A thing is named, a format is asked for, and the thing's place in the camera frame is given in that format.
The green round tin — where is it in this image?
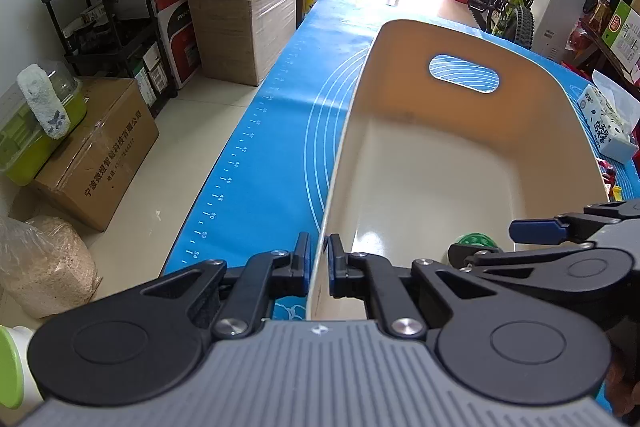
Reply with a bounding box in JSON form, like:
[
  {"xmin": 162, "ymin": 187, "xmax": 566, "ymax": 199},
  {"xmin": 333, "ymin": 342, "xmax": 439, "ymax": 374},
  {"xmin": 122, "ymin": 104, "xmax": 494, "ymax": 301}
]
[{"xmin": 456, "ymin": 232, "xmax": 500, "ymax": 251}]

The beige plastic storage bin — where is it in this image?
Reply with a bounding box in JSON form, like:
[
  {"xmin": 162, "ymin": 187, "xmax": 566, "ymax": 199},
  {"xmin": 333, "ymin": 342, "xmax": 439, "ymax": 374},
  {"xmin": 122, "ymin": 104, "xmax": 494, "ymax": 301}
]
[{"xmin": 304, "ymin": 18, "xmax": 614, "ymax": 322}]

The yellow toy wrench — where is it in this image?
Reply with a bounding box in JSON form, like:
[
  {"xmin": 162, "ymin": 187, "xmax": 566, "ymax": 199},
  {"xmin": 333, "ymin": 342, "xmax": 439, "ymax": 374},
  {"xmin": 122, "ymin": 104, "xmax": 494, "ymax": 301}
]
[{"xmin": 610, "ymin": 185, "xmax": 624, "ymax": 202}]

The red toy figure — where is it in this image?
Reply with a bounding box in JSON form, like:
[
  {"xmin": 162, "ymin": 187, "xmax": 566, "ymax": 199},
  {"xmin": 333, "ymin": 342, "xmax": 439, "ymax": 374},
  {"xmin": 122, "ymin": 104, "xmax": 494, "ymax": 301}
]
[{"xmin": 597, "ymin": 158, "xmax": 616, "ymax": 200}]

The blue silicone baking mat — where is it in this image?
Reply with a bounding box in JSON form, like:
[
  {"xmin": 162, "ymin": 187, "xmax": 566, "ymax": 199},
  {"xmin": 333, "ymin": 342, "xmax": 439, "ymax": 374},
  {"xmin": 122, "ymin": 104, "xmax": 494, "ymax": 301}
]
[{"xmin": 165, "ymin": 0, "xmax": 599, "ymax": 320}]

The tissue box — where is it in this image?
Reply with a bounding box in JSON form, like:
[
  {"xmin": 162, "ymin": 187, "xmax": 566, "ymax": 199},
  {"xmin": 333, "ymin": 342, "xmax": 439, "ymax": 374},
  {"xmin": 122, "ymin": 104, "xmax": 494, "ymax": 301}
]
[{"xmin": 578, "ymin": 70, "xmax": 639, "ymax": 164}]

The floor cardboard box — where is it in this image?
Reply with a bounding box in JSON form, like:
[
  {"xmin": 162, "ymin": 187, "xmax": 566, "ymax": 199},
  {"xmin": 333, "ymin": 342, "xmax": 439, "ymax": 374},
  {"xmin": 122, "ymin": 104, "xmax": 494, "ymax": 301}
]
[{"xmin": 30, "ymin": 78, "xmax": 160, "ymax": 232}]

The green white product box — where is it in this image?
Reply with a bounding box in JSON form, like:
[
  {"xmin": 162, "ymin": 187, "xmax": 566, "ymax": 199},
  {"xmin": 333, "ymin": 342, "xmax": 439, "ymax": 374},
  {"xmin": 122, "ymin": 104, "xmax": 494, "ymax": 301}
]
[{"xmin": 602, "ymin": 0, "xmax": 640, "ymax": 72}]

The clear bag of grain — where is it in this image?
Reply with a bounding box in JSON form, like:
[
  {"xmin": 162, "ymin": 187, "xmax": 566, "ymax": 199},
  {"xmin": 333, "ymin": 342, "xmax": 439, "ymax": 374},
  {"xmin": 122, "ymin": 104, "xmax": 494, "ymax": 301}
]
[{"xmin": 1, "ymin": 216, "xmax": 102, "ymax": 319}]

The green plastic container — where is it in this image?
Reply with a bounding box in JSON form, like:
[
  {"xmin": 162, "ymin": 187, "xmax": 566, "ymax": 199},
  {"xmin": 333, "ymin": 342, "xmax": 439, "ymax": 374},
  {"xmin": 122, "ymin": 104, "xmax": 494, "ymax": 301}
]
[{"xmin": 1, "ymin": 61, "xmax": 87, "ymax": 186}]

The black metal shelf cart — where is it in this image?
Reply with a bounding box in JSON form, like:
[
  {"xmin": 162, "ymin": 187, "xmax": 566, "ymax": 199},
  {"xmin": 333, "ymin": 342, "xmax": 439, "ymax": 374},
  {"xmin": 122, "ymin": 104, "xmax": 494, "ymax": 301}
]
[{"xmin": 40, "ymin": 0, "xmax": 177, "ymax": 116}]

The white rolled towel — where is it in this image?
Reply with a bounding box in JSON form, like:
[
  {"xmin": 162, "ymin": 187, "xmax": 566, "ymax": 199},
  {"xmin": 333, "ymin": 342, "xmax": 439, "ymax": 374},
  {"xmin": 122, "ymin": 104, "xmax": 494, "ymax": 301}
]
[{"xmin": 16, "ymin": 64, "xmax": 70, "ymax": 140}]

